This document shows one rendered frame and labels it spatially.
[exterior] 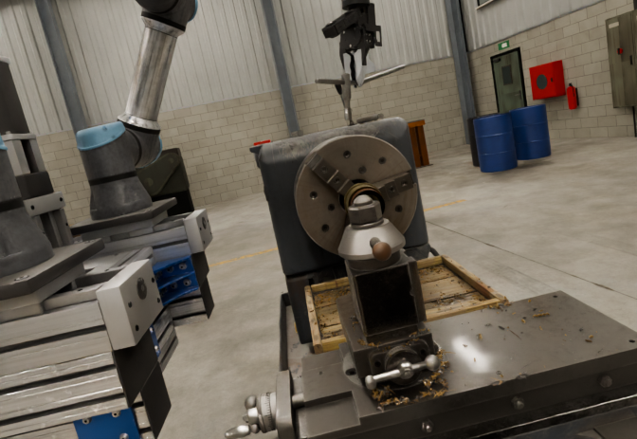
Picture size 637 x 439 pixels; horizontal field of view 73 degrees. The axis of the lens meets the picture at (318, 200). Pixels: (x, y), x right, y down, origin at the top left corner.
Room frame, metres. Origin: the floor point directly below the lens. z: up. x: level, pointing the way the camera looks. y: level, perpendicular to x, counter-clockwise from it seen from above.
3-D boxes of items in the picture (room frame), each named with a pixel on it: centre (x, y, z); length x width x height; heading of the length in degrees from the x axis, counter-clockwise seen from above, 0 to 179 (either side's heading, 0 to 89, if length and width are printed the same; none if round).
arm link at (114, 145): (1.13, 0.51, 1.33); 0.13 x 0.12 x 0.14; 172
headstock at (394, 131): (1.52, -0.05, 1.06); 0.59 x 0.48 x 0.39; 3
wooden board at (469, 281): (0.86, -0.11, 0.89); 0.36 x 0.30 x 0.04; 93
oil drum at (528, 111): (7.51, -3.89, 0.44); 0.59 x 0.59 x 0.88
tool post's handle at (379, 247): (0.44, -0.05, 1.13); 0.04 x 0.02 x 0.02; 3
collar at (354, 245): (0.49, -0.05, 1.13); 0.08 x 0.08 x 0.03
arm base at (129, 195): (1.12, 0.51, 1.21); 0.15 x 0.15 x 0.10
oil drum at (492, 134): (7.06, -3.06, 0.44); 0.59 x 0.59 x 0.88
